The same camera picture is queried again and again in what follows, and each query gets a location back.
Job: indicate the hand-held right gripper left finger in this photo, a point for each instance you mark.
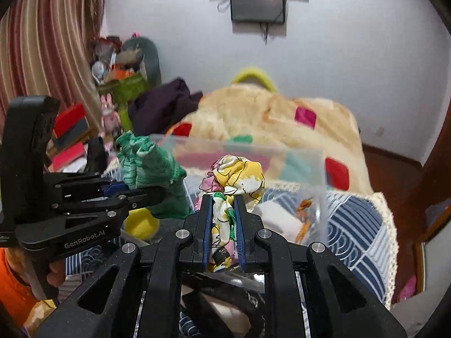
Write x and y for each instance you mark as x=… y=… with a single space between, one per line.
x=206 y=225

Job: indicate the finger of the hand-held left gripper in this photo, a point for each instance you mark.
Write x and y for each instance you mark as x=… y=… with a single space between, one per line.
x=141 y=199
x=113 y=189

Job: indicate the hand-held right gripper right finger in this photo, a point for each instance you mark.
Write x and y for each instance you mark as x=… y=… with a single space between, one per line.
x=240 y=225

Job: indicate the green knitted cloth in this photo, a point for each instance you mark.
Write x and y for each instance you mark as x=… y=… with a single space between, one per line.
x=151 y=169

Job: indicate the yellow pink floral cloth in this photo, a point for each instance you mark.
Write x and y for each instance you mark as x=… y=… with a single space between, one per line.
x=234 y=176

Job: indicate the clear plastic box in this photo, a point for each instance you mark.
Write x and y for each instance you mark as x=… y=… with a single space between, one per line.
x=299 y=169

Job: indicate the person's left forearm orange sleeve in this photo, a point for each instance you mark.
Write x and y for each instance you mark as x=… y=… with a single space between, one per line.
x=12 y=281

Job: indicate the person's left hand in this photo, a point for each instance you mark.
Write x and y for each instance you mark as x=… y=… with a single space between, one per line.
x=56 y=271

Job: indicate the yellow round plush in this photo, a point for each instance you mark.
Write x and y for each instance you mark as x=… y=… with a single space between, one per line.
x=141 y=223

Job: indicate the white cloth with orange print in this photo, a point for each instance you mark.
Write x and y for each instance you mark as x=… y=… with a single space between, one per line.
x=282 y=220

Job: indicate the red book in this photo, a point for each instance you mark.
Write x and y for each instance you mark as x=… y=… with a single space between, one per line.
x=68 y=155
x=70 y=118

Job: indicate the pink bunny toy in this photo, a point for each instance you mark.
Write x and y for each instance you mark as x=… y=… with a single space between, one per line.
x=110 y=118

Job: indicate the black fabric item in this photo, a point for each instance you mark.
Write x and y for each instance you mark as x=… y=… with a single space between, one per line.
x=225 y=302

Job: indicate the dark purple garment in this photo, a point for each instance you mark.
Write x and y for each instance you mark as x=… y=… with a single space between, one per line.
x=162 y=105

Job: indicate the green storage box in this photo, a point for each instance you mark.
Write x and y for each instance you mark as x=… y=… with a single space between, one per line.
x=127 y=89

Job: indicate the cream blanket with coloured squares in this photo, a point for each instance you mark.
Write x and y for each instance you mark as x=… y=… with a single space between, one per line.
x=260 y=116

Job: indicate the blue patterned quilt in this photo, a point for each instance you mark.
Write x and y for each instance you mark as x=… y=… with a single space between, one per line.
x=352 y=229

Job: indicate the pile of small toys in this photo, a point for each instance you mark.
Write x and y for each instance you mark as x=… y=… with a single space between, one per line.
x=105 y=56

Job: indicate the yellow patterned cloth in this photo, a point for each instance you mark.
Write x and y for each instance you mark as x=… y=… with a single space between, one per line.
x=40 y=317

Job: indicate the grey plush toy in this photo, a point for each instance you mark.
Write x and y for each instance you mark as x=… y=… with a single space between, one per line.
x=146 y=54

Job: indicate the striped curtain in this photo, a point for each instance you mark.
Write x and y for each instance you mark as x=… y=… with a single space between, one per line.
x=38 y=42

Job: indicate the yellow green plush item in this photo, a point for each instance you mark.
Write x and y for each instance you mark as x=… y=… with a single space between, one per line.
x=253 y=74

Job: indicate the pink small item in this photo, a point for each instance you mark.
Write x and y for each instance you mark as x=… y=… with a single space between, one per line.
x=408 y=288

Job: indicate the brown wooden furniture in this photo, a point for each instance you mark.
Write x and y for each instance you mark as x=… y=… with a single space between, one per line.
x=422 y=197

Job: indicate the black wall-mounted box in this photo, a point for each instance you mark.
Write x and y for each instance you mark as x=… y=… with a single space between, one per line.
x=257 y=4

